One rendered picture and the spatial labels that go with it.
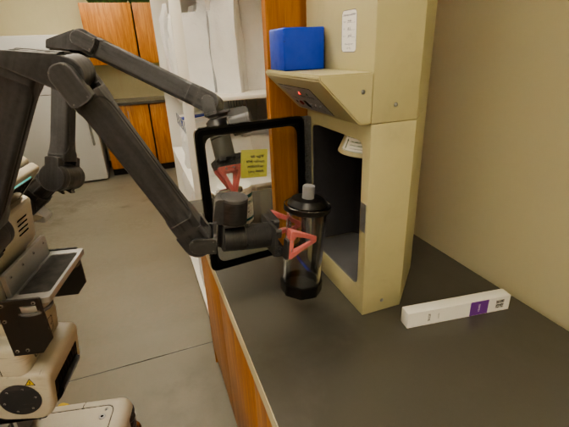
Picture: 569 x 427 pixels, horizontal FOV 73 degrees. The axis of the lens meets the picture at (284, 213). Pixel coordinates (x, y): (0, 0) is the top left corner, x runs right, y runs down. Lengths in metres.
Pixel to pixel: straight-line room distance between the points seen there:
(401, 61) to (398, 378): 0.63
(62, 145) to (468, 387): 1.17
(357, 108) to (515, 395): 0.62
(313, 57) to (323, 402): 0.73
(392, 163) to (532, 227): 0.43
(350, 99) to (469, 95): 0.52
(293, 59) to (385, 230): 0.44
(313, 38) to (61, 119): 0.74
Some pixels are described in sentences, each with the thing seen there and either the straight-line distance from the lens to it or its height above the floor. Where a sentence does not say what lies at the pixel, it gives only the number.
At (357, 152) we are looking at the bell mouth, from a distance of 0.93.
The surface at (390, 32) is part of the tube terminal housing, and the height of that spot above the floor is 1.58.
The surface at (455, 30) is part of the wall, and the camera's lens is 1.28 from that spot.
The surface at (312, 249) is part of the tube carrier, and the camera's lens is 0.88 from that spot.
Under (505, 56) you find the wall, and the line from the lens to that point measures 1.16.
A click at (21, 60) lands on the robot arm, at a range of 0.77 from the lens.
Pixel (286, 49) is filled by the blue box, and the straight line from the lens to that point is 0.94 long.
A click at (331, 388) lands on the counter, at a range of 0.84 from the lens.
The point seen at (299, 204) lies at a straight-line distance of 0.85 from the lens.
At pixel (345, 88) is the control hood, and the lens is 0.78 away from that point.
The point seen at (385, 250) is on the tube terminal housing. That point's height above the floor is 1.11.
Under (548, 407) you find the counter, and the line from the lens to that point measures 0.92.
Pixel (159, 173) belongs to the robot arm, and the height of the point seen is 1.35.
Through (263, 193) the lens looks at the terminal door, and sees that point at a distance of 1.08.
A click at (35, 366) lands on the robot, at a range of 1.29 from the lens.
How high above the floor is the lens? 1.56
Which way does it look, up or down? 23 degrees down
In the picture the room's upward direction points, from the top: 2 degrees counter-clockwise
